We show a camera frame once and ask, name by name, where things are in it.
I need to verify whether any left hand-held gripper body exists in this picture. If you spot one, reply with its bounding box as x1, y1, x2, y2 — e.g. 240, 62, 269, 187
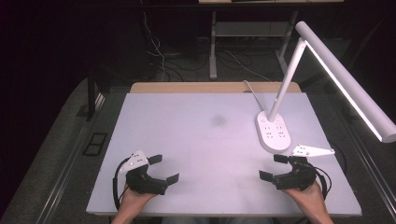
119, 149, 169, 196

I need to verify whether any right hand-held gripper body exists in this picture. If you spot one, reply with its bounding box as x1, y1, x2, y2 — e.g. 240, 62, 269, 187
273, 144, 336, 191

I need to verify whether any person's left hand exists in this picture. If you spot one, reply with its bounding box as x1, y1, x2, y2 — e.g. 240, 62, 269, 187
119, 184, 157, 217

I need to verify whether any person's right hand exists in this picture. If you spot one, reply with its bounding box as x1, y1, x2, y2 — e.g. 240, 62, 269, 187
281, 180, 329, 217

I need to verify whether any white desk lamp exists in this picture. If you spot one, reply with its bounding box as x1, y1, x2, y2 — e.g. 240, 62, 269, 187
255, 21, 396, 156

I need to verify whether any white foam board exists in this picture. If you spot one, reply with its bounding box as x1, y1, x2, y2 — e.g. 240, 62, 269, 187
86, 91, 363, 217

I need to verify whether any wooden table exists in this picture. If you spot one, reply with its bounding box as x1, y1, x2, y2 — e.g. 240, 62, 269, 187
129, 81, 303, 94

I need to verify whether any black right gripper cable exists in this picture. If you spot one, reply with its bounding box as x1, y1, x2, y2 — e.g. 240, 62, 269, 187
314, 166, 332, 201

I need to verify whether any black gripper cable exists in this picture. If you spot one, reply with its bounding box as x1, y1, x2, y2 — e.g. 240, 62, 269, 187
112, 158, 129, 211
314, 166, 332, 201

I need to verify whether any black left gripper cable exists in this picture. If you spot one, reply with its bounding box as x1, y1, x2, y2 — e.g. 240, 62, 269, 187
112, 158, 129, 211

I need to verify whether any black floor socket frame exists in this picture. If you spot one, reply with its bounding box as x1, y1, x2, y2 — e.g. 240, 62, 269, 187
81, 132, 108, 157

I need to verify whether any white lamp cable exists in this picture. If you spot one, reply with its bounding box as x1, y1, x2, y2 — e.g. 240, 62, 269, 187
242, 79, 269, 113

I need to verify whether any white floor cable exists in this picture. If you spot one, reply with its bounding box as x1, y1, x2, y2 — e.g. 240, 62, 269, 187
141, 8, 167, 82

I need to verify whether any grey metal desk frame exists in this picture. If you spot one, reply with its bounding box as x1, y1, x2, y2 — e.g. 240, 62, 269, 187
209, 10, 301, 81

